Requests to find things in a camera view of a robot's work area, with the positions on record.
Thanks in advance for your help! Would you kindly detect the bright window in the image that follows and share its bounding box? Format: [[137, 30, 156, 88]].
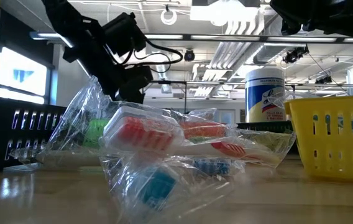
[[0, 46, 49, 104]]

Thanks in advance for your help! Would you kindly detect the disinfecting wipes canister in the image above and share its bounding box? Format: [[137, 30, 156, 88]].
[[244, 67, 287, 123]]

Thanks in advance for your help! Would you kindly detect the blue-head toothbrush in clear bag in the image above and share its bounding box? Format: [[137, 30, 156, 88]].
[[182, 155, 246, 177]]

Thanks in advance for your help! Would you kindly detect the white cable coil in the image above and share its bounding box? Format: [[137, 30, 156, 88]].
[[160, 8, 178, 26]]

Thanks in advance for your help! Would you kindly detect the clear bag with black item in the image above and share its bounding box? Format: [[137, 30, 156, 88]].
[[46, 75, 117, 158]]

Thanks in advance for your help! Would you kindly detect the orange plastic basket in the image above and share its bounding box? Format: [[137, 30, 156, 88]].
[[179, 120, 227, 140]]

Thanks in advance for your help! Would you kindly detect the green plastic basket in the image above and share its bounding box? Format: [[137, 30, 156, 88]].
[[82, 119, 111, 149]]

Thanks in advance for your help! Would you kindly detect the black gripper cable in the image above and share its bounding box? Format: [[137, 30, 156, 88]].
[[132, 39, 184, 75]]

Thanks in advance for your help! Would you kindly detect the red toothbrush in clear bag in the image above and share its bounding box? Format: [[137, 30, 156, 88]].
[[101, 105, 297, 169]]

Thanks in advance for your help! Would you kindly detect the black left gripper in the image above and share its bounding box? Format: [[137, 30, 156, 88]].
[[101, 65, 154, 105]]

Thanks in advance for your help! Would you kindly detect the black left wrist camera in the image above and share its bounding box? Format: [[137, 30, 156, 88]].
[[103, 11, 148, 58]]

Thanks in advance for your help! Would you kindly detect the small clear bag teal item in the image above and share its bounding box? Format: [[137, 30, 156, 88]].
[[100, 154, 237, 223]]

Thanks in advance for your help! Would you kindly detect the white toothbrush in clear bag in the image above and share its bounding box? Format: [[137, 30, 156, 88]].
[[10, 142, 104, 170]]

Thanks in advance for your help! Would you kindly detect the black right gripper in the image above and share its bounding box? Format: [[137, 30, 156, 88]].
[[269, 0, 321, 36]]

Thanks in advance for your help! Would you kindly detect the yellow plastic basket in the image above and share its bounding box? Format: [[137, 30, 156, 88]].
[[284, 95, 353, 183]]

